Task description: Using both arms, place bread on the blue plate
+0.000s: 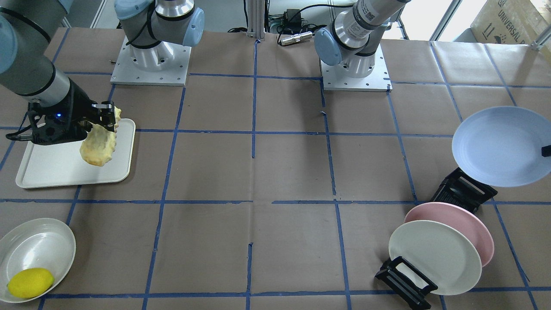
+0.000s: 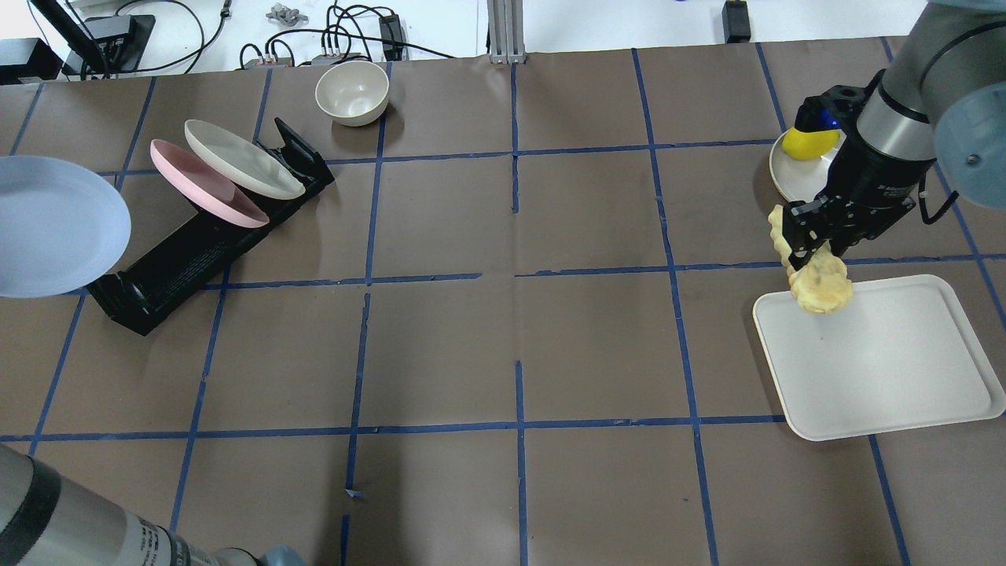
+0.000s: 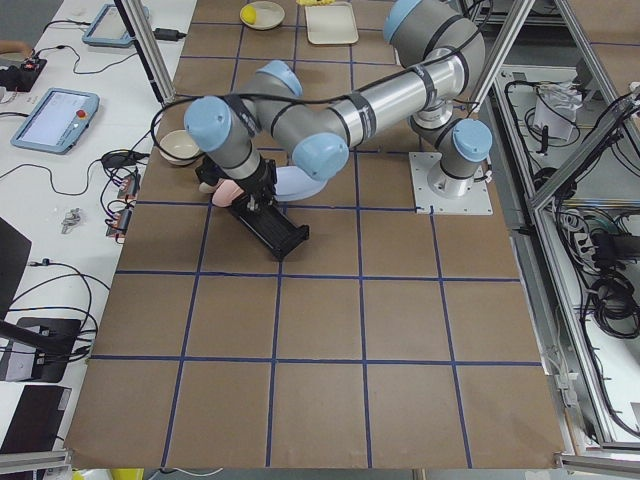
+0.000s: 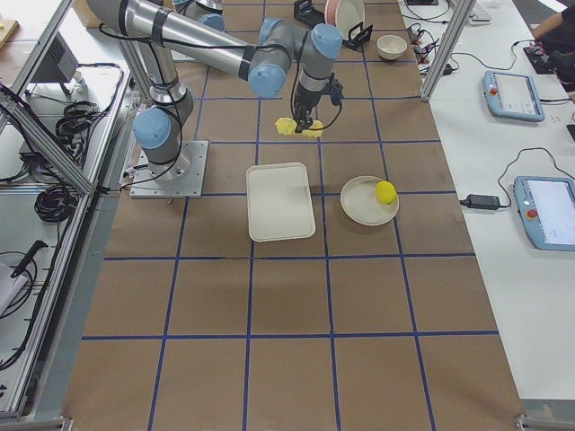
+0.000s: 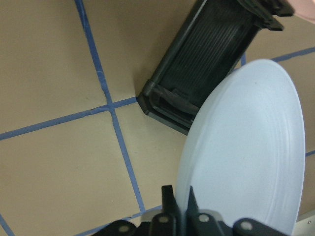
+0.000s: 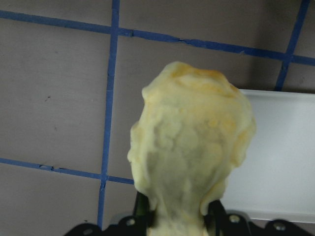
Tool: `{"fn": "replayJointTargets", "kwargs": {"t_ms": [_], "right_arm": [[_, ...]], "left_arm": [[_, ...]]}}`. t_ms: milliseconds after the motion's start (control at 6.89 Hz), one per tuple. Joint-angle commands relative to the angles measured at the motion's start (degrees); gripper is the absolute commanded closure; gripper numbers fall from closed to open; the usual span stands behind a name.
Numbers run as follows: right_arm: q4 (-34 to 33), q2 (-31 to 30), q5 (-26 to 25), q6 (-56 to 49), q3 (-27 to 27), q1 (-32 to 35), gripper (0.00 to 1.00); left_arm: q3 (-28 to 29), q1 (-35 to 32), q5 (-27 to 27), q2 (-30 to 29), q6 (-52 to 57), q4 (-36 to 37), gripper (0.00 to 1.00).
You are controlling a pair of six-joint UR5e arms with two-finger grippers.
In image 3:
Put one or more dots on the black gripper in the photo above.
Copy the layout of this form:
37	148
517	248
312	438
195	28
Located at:
263	183

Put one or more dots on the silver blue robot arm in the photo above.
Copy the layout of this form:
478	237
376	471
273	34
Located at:
269	141

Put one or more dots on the light blue plate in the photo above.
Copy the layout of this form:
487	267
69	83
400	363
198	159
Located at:
294	184

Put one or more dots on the cream plate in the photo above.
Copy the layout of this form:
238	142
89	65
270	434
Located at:
207	188

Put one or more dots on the cream bowl with lemon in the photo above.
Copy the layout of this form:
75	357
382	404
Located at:
269	15

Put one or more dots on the yellow lemon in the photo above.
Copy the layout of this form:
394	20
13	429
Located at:
248	15

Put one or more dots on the cream tray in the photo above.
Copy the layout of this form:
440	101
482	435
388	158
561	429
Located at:
331	24

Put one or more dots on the black power adapter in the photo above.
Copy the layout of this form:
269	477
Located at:
165	34

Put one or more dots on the brown cardboard mat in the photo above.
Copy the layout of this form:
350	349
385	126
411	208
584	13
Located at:
389	339

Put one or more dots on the blue teach pendant near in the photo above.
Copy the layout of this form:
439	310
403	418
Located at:
57	122

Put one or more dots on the blue teach pendant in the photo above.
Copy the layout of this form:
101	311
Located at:
57	122
107	29

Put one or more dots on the blue teach pendant far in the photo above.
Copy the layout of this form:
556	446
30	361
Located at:
107	29

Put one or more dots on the black monitor stand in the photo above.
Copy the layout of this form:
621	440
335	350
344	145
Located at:
38	349

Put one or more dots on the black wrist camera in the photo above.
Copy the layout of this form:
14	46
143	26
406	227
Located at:
208	172

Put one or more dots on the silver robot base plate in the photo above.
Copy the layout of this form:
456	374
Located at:
437	194

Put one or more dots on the aluminium frame post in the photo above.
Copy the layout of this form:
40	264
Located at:
139	29

